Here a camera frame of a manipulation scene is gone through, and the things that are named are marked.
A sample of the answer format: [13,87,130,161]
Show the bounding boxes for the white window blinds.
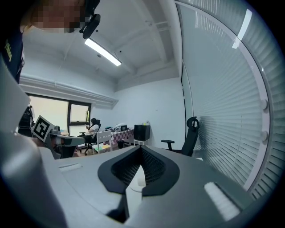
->
[175,0,285,201]

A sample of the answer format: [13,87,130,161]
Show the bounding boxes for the black office chair with headrest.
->
[161,116,200,157]

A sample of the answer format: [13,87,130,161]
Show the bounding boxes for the black-framed window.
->
[26,93,92,137]

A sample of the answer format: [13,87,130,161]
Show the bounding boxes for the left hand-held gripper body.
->
[32,114,79,160]

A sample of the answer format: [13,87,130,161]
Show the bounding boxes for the white slatted chair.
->
[91,130,112,155]

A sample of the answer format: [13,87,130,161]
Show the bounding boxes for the person's face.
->
[19,0,86,34]

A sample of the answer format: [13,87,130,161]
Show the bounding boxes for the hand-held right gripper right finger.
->
[141,145,180,197]

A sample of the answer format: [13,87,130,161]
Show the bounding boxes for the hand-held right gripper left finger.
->
[98,145,143,195]

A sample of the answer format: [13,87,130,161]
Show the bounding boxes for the person's dark shirt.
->
[0,28,25,85]

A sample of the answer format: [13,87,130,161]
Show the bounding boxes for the pink checked cloth table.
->
[110,128,135,150]

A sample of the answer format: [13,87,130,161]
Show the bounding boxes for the black swivel chair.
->
[77,123,102,156]

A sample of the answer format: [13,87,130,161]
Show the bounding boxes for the long ceiling light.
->
[84,37,122,67]

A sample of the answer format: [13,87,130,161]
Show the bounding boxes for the black cube cabinet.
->
[134,124,151,142]

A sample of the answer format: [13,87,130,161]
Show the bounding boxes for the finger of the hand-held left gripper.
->
[59,135,86,147]

